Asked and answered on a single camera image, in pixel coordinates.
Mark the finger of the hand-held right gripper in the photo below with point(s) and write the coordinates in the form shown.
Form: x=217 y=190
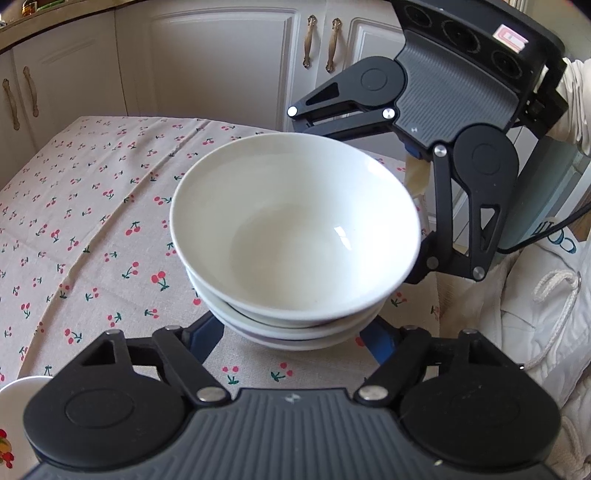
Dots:
x=443 y=221
x=332 y=108

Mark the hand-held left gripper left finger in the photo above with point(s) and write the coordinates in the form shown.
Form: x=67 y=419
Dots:
x=205 y=339

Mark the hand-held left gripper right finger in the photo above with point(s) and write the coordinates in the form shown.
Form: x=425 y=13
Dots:
x=376 y=344

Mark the white ceramic bowl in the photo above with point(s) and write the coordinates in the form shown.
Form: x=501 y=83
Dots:
x=295 y=221
x=300 y=333
x=300 y=345

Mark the white plate with fruit print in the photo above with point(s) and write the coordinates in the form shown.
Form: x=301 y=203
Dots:
x=18 y=415

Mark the white kitchen cabinet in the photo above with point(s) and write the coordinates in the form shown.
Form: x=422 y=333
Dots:
x=207 y=60

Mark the cherry print tablecloth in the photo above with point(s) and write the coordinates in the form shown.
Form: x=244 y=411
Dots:
x=92 y=207

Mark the white jacket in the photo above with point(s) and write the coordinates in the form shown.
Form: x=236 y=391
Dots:
x=545 y=406

